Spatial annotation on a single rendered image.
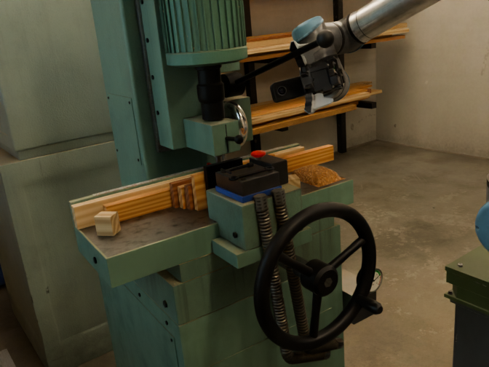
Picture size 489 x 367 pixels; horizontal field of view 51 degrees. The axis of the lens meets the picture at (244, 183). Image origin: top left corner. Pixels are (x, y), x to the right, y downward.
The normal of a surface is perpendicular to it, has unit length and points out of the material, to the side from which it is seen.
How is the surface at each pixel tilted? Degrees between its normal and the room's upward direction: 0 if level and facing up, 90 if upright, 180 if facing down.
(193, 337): 90
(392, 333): 0
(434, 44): 90
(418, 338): 0
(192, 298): 90
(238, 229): 90
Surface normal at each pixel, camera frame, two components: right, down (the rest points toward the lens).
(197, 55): -0.14, 0.32
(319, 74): -0.32, 0.12
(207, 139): -0.83, 0.24
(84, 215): 0.54, 0.22
